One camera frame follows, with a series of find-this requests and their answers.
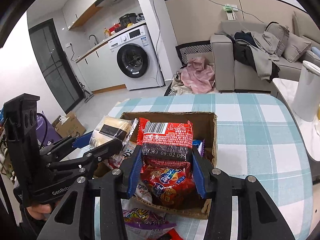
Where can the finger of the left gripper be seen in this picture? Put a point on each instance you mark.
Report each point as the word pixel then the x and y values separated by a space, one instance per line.
pixel 82 141
pixel 107 149

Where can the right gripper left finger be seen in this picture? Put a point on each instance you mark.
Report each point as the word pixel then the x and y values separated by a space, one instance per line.
pixel 73 218

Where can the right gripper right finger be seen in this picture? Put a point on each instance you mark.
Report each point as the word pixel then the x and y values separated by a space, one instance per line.
pixel 258 215

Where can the beige wafer packet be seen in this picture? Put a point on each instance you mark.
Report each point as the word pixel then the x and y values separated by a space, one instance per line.
pixel 110 128

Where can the red black noodle packet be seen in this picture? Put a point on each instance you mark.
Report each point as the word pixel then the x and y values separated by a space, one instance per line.
pixel 167 144

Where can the left hand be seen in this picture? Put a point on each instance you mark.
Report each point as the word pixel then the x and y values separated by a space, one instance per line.
pixel 40 212

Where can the small cardboard floor box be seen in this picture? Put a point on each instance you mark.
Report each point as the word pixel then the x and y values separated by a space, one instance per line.
pixel 68 125

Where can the white red snack packet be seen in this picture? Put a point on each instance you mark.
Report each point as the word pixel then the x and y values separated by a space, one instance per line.
pixel 115 161

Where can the purple plastic bag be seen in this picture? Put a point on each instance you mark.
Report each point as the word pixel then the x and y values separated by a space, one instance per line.
pixel 46 133

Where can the purple yellow snack bag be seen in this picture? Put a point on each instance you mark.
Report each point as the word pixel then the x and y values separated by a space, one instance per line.
pixel 146 224

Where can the red chip bag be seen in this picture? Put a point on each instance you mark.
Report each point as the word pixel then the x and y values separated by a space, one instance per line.
pixel 171 186

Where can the white kitchen cabinet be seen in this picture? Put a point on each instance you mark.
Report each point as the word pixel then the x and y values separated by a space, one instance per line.
pixel 100 70

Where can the teal checked tablecloth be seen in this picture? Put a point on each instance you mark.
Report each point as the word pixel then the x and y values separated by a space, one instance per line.
pixel 256 135

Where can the black glass door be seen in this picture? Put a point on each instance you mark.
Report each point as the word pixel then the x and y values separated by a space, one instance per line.
pixel 55 66

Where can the brown cardboard box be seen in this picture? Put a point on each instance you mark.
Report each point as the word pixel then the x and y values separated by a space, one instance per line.
pixel 204 127

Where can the kitchen faucet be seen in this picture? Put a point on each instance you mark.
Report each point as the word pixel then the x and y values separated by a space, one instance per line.
pixel 95 39

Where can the white washing machine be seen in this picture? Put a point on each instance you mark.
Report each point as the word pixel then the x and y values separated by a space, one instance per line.
pixel 136 58

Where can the white marble side table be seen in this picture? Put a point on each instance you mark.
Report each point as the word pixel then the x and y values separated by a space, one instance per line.
pixel 309 130

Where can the yellow bottle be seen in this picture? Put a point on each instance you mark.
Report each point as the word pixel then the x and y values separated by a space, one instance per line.
pixel 107 33

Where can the red box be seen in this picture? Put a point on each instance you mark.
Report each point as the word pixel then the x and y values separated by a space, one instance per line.
pixel 115 28

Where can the white trash bin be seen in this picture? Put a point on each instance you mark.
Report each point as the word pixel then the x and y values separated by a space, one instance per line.
pixel 306 100

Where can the yellow plastic bag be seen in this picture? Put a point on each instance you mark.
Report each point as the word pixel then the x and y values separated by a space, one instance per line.
pixel 318 116

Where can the pink cloth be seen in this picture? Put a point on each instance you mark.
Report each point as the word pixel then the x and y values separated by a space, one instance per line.
pixel 198 75

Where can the patterned laundry basket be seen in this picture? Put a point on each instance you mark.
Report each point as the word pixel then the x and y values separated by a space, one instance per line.
pixel 192 50

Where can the grey clothes pile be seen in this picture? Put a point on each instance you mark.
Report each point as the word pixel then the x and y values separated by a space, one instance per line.
pixel 257 50

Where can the grey square cushion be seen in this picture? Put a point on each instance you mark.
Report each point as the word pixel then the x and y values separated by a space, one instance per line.
pixel 295 48

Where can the light blue pillow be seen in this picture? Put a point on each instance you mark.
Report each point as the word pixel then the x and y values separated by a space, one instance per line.
pixel 315 51

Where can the white power strip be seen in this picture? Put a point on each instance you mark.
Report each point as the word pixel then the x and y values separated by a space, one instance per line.
pixel 230 10

